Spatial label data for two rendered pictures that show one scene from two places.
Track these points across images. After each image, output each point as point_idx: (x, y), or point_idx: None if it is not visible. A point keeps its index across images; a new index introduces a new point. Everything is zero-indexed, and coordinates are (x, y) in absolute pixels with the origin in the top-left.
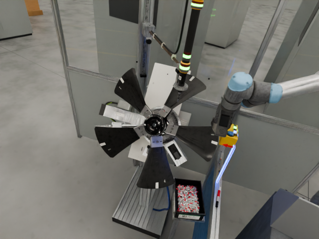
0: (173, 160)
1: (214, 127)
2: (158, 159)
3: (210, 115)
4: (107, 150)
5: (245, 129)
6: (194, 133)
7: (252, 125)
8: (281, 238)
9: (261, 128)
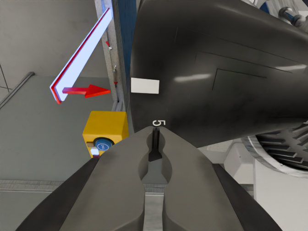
0: (257, 8)
1: (201, 175)
2: None
3: (152, 166)
4: None
5: (89, 157)
6: (240, 108)
7: (79, 166)
8: None
9: (63, 165)
